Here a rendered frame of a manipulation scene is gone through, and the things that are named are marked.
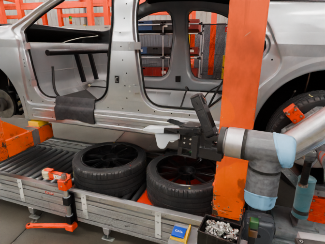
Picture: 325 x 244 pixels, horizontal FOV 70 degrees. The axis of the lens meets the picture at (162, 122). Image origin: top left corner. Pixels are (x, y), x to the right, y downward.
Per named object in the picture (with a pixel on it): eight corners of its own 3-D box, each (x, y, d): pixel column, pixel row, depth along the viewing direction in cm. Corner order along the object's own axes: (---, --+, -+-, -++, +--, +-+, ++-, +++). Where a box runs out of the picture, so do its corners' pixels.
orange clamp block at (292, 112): (302, 114, 136) (292, 102, 136) (306, 117, 129) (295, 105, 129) (292, 121, 139) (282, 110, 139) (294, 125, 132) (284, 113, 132)
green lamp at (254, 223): (258, 224, 112) (258, 218, 111) (258, 230, 109) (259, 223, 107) (249, 222, 113) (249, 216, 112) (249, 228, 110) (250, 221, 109)
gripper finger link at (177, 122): (166, 135, 74) (181, 143, 66) (167, 117, 73) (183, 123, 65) (174, 134, 75) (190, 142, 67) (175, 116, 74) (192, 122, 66)
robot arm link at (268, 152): (291, 178, 50) (298, 142, 47) (239, 167, 55) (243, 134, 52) (290, 163, 57) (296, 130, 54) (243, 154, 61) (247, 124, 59)
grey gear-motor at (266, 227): (264, 224, 186) (270, 187, 175) (268, 269, 148) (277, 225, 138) (240, 219, 192) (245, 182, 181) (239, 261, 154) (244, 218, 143)
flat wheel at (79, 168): (64, 201, 184) (60, 175, 177) (84, 161, 247) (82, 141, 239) (147, 197, 188) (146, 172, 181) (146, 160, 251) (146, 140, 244)
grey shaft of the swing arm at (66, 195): (79, 227, 187) (71, 173, 171) (74, 232, 182) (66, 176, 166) (69, 225, 189) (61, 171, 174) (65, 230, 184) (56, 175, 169)
